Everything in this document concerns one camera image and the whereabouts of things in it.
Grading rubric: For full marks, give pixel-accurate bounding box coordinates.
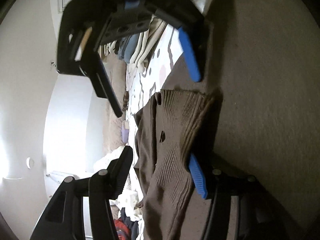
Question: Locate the brown scrunchie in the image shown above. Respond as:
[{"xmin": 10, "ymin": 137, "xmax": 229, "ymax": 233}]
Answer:
[{"xmin": 122, "ymin": 91, "xmax": 129, "ymax": 111}]

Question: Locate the purple book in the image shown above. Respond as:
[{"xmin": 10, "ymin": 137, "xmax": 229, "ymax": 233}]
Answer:
[{"xmin": 121, "ymin": 120, "xmax": 130, "ymax": 144}]

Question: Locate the ceiling lamp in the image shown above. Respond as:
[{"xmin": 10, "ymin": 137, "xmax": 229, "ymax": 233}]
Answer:
[{"xmin": 26, "ymin": 157, "xmax": 35, "ymax": 170}]

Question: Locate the white garment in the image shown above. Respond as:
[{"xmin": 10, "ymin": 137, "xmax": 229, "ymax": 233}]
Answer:
[{"xmin": 110, "ymin": 174, "xmax": 143, "ymax": 222}]

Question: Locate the brown knit cardigan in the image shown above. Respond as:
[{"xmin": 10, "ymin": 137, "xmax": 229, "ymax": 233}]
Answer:
[{"xmin": 135, "ymin": 0, "xmax": 319, "ymax": 239}]

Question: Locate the cream folded knit garment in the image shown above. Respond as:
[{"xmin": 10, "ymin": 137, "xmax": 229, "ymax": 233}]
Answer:
[{"xmin": 128, "ymin": 16, "xmax": 167, "ymax": 73}]

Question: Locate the black garment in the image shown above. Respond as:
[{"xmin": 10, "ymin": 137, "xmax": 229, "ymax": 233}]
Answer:
[{"xmin": 120, "ymin": 207, "xmax": 139, "ymax": 239}]

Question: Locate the fluffy white pillow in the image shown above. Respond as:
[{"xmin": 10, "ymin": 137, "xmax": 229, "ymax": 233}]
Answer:
[{"xmin": 90, "ymin": 146, "xmax": 133, "ymax": 183}]

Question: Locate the beige quilted duvet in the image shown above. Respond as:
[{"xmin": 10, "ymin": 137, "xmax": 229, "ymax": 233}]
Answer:
[{"xmin": 103, "ymin": 53, "xmax": 126, "ymax": 155}]

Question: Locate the red plaid garment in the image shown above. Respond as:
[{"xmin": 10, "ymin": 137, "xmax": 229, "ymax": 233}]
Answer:
[{"xmin": 114, "ymin": 219, "xmax": 131, "ymax": 240}]

